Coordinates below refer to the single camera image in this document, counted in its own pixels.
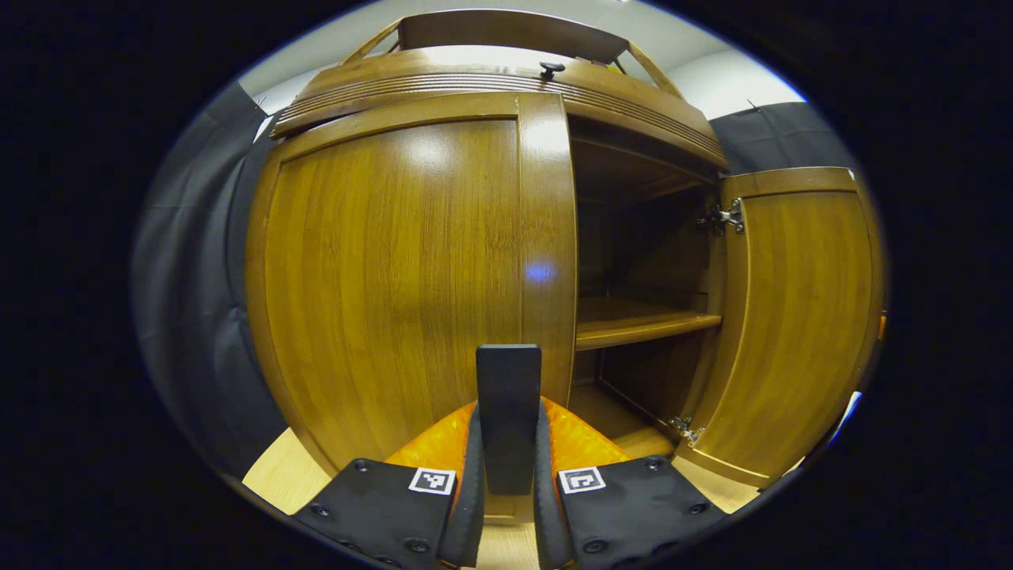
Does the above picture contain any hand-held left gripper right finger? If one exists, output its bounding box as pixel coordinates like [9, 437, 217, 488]
[532, 397, 729, 569]

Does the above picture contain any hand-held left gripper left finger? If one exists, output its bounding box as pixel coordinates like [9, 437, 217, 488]
[291, 401, 485, 569]

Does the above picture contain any black door handle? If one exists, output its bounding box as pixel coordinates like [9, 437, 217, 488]
[476, 344, 543, 496]

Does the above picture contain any wooden cabinet door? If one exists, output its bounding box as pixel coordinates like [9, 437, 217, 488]
[245, 93, 579, 480]
[675, 166, 886, 488]

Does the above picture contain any wooden double-door shoe cabinet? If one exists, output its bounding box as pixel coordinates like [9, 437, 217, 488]
[245, 8, 887, 525]

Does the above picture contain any wooden cabinet drawer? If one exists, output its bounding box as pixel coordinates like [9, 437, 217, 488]
[271, 46, 730, 169]

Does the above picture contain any wooden inner shelf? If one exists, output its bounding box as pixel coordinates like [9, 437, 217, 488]
[575, 299, 723, 352]

